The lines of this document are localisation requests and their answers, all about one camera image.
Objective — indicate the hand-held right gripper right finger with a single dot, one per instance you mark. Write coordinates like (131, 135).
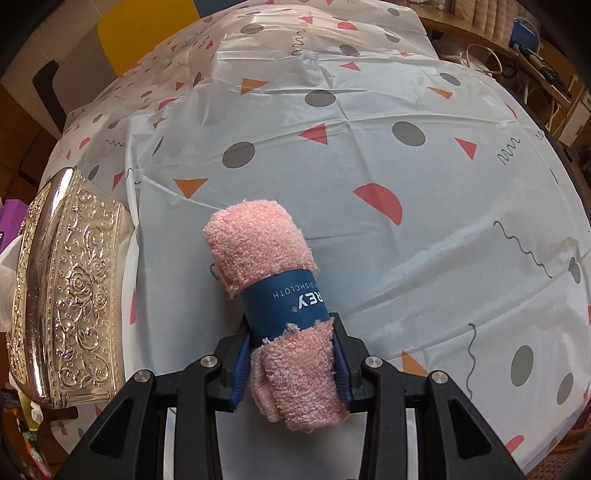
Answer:
(342, 374)

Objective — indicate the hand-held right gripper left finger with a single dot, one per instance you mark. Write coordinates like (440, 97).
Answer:
(240, 374)

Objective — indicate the pink dishcloth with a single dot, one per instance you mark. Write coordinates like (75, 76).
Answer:
(258, 244)

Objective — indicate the gold embossed tissue box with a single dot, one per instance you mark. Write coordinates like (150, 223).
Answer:
(78, 286)

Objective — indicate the patterned plastic tablecloth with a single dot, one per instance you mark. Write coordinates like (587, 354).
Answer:
(369, 161)

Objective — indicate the colourful printed packet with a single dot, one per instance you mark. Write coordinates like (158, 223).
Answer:
(32, 438)

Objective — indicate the carved wooden chair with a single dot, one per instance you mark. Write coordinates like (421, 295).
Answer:
(572, 457)

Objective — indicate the white tissue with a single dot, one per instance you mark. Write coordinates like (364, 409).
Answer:
(7, 286)

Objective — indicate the purple tissue box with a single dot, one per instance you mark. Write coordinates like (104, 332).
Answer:
(11, 221)

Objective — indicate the wooden wardrobe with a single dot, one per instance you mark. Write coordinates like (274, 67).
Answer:
(18, 138)

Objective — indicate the white tote bag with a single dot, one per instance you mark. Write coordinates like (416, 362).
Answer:
(450, 57)

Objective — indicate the white cabinet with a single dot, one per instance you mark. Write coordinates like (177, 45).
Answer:
(579, 115)

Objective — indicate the grey yellow blue headboard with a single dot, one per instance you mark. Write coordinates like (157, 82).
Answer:
(147, 32)

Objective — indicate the wooden desk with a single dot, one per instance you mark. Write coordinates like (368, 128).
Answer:
(461, 32)

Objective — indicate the beige patterned curtain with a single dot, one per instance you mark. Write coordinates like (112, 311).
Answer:
(489, 18)

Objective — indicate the blue folding chair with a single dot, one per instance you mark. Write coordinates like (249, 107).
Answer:
(524, 32)

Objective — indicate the black bed frame post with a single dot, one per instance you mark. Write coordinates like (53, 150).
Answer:
(48, 92)

